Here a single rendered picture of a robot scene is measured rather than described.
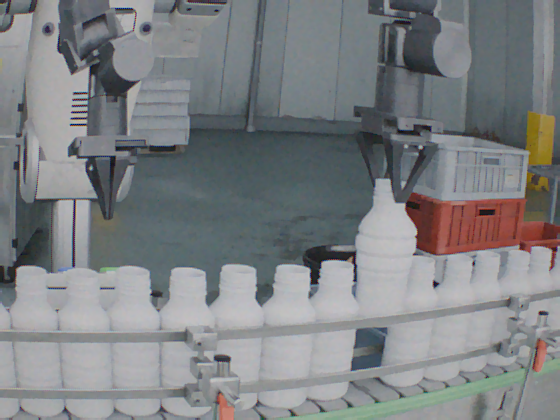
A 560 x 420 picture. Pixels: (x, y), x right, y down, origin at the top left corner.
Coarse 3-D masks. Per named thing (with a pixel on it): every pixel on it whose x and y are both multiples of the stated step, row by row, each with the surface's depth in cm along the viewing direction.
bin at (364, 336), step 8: (312, 288) 161; (352, 288) 166; (360, 328) 141; (368, 328) 138; (376, 328) 171; (384, 328) 172; (360, 336) 141; (368, 336) 139; (376, 336) 136; (384, 336) 134; (360, 344) 141; (368, 344) 138; (376, 344) 136; (352, 360) 143; (360, 360) 141; (368, 360) 138; (376, 360) 136; (352, 368) 143; (360, 368) 141
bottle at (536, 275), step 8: (536, 248) 109; (544, 248) 109; (536, 256) 107; (544, 256) 106; (536, 264) 107; (544, 264) 106; (528, 272) 108; (536, 272) 107; (544, 272) 107; (536, 280) 106; (544, 280) 106; (552, 280) 108; (536, 288) 106; (544, 288) 106; (536, 304) 106; (544, 304) 107; (528, 312) 107; (536, 312) 106; (528, 320) 107; (536, 320) 107; (520, 352) 108; (528, 352) 108
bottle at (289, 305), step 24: (288, 264) 90; (288, 288) 87; (264, 312) 88; (288, 312) 87; (312, 312) 88; (288, 336) 87; (312, 336) 89; (264, 360) 89; (288, 360) 88; (288, 408) 89
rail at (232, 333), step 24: (408, 312) 93; (432, 312) 95; (456, 312) 96; (0, 336) 71; (24, 336) 73; (48, 336) 74; (72, 336) 75; (96, 336) 76; (120, 336) 78; (144, 336) 79; (168, 336) 80; (240, 336) 84; (264, 336) 85; (552, 336) 108; (432, 360) 97; (456, 360) 99; (240, 384) 85; (264, 384) 86; (288, 384) 88; (312, 384) 89
